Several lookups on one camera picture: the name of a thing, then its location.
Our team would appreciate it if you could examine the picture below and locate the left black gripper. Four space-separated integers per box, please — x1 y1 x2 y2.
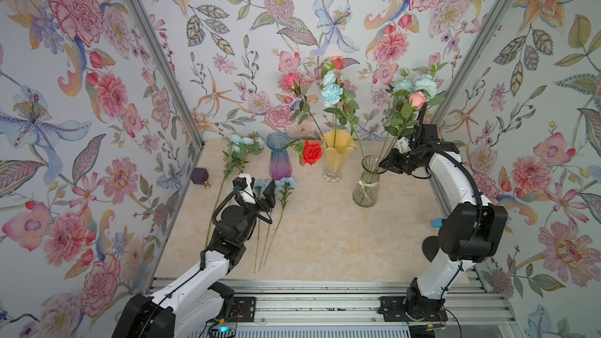
235 179 275 244

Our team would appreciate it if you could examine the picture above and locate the clear ribbed glass vase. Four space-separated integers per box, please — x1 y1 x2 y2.
352 155 386 207

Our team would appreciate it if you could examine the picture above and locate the light blue rose stem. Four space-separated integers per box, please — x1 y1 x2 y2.
207 134 270 250

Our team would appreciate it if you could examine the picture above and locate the red rose stem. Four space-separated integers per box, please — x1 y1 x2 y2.
289 139 323 166

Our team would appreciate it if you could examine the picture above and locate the yellow ruffled glass vase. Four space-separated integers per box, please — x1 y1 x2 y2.
322 129 356 182

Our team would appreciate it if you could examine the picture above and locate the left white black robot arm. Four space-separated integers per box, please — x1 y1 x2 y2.
112 174 276 337

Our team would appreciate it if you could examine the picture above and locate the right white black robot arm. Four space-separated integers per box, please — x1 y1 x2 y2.
378 106 508 325

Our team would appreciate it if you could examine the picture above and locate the blue purple glass vase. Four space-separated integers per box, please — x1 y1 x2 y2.
265 133 293 181

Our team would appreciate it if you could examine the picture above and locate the pink and blue rose bouquet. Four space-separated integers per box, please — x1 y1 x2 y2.
320 63 446 161

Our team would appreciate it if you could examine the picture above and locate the purple perfume bottle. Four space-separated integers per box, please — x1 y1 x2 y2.
190 167 211 189

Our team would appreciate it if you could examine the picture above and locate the pink rose blue carnation bouquet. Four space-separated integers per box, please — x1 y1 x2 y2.
284 56 344 140

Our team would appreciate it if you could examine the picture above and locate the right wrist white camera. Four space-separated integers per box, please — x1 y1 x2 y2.
394 137 412 154

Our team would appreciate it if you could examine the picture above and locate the wrist white camera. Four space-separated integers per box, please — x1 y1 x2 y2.
394 137 412 154
233 174 256 205

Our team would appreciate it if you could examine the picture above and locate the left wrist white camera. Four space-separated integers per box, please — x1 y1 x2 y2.
233 174 256 205

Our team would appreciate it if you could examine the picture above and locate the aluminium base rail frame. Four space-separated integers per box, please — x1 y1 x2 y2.
114 279 524 338

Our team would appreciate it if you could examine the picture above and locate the left aluminium corner post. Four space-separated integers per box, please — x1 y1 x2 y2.
125 0 204 150

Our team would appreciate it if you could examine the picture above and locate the aluminium corner post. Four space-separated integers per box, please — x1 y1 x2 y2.
125 0 204 150
430 0 513 125

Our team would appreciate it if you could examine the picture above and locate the right aluminium corner post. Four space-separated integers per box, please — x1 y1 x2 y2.
430 0 513 125

